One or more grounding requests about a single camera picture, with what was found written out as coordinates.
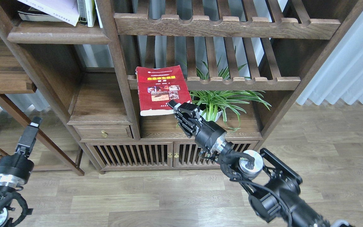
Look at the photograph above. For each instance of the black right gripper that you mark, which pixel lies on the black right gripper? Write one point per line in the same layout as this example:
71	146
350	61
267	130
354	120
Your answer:
209	136

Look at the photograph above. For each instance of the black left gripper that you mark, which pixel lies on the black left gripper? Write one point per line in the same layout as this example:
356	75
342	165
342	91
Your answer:
15	169

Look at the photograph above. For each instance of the red paperback book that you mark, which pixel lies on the red paperback book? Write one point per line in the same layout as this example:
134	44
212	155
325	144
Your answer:
156	87

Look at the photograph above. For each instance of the white book top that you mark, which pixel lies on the white book top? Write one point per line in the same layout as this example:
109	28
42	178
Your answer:
66	10

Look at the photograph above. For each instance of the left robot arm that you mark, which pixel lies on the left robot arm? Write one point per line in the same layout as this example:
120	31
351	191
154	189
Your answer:
7	195

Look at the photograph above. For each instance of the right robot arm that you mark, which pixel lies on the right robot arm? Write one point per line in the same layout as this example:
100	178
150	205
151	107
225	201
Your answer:
272	187

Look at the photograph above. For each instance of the dark wooden bookshelf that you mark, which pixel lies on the dark wooden bookshelf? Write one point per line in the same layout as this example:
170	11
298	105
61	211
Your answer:
87	74

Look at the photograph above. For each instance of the spider plant leaves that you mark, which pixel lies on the spider plant leaves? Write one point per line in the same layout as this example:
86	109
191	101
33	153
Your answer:
226	99

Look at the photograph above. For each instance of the white plant pot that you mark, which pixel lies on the white plant pot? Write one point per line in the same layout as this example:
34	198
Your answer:
211	114

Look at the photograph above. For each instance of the brass drawer knob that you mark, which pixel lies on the brass drawer knob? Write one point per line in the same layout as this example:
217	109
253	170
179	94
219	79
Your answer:
103	134

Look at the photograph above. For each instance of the dark spine upright book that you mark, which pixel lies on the dark spine upright book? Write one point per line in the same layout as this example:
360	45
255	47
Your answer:
82	12

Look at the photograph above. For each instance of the white curtain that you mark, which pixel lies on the white curtain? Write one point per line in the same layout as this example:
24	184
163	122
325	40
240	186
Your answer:
340	78

